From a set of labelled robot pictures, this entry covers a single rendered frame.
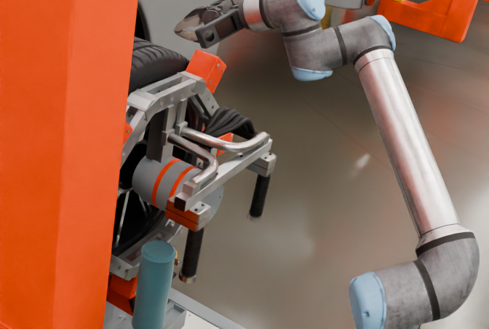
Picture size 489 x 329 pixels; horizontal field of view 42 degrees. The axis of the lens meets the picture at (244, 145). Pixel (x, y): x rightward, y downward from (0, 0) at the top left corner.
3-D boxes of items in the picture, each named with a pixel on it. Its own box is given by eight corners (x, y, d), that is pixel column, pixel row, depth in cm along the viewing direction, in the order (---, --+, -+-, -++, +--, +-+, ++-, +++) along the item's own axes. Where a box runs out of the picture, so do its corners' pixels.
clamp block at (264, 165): (245, 159, 178) (249, 142, 175) (273, 171, 174) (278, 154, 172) (236, 164, 174) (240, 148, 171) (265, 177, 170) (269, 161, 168)
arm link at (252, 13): (267, 35, 144) (253, -6, 140) (248, 38, 146) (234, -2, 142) (281, 20, 151) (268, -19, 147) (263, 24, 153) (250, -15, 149)
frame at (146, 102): (188, 213, 206) (215, 56, 181) (204, 222, 203) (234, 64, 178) (68, 302, 162) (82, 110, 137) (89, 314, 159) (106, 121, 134)
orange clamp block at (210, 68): (191, 85, 177) (204, 57, 178) (214, 95, 174) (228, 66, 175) (180, 77, 171) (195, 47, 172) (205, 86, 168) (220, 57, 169)
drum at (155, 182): (158, 184, 180) (164, 140, 174) (221, 215, 172) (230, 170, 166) (126, 204, 169) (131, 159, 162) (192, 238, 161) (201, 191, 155)
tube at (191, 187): (167, 140, 162) (172, 102, 157) (231, 169, 155) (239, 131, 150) (123, 164, 148) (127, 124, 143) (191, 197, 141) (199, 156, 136)
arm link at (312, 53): (346, 74, 142) (333, 20, 139) (296, 88, 143) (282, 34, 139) (338, 67, 151) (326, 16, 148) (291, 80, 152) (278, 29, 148)
